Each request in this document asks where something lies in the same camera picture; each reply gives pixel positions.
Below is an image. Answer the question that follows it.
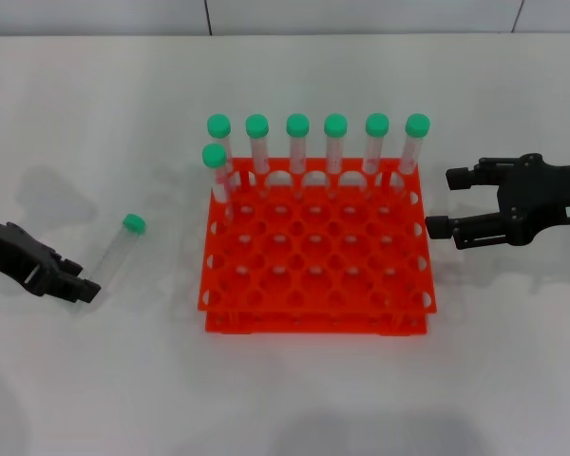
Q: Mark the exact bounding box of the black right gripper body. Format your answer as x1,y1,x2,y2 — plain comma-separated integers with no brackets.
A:
495,152,570,248

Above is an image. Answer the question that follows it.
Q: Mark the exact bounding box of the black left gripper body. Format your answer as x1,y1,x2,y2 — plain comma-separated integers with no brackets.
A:
0,213,63,298

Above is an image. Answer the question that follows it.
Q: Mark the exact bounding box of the clear tube with green cap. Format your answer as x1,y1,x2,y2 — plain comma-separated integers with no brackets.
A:
393,113,431,194
323,113,349,199
245,113,272,199
285,113,311,199
201,143,237,223
360,112,390,191
78,213,147,313
206,113,238,200

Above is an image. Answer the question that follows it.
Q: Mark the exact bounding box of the orange test tube rack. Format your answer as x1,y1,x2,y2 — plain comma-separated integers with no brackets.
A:
197,156,439,336

